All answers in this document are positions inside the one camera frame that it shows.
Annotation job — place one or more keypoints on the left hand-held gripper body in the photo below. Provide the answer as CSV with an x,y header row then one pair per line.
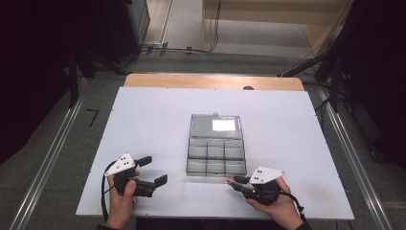
x,y
123,163

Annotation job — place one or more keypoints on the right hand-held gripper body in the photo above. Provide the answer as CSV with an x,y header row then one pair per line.
x,y
265,174

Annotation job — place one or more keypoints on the clear grey compartment box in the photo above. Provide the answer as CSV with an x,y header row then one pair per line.
x,y
207,153

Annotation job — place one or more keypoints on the person's right hand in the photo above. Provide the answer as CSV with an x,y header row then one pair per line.
x,y
281,211

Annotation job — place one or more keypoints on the person's left hand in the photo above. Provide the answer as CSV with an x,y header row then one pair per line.
x,y
123,207

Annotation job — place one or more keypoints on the white table board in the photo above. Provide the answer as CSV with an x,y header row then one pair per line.
x,y
153,121

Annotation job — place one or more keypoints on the person's dark clothing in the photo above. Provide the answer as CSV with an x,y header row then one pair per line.
x,y
207,224

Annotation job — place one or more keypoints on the small dark round knob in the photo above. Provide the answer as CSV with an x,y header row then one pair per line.
x,y
248,87

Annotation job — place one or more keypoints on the black metal stand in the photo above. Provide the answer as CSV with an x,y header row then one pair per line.
x,y
332,73
73,80

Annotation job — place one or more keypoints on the wooden table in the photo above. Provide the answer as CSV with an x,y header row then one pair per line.
x,y
207,82

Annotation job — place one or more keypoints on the yellow floor tape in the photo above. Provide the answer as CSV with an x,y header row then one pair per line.
x,y
395,204

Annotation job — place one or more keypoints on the black cabinet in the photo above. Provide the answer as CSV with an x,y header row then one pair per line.
x,y
127,25

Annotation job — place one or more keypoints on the black curtain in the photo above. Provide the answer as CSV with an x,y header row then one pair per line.
x,y
383,64
28,64

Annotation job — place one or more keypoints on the light wooden shelf unit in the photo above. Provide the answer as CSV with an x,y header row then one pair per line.
x,y
255,16

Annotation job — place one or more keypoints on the metal floor rail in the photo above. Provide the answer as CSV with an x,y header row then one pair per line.
x,y
48,159
354,159

